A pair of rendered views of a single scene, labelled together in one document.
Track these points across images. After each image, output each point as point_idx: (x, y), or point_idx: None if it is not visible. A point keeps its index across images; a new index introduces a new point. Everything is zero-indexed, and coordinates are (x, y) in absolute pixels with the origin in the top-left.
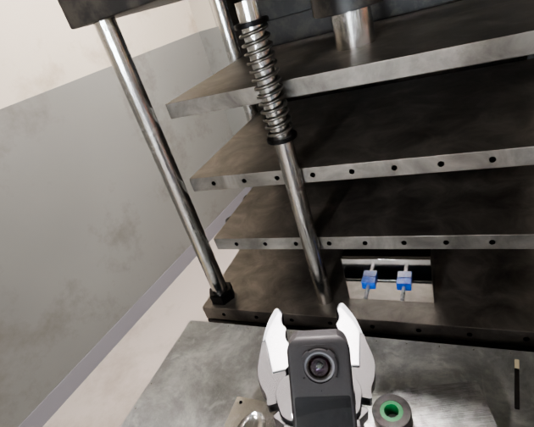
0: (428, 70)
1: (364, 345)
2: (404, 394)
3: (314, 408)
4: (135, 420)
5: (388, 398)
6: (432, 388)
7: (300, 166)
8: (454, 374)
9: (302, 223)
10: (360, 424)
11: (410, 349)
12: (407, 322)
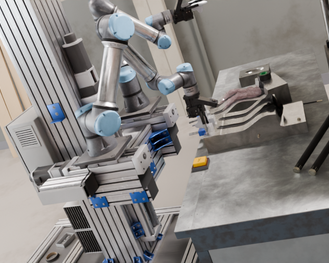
0: None
1: (195, 4)
2: (275, 76)
3: (176, 1)
4: (258, 61)
5: (268, 71)
6: (280, 79)
7: None
8: (307, 93)
9: None
10: (182, 9)
11: (317, 84)
12: None
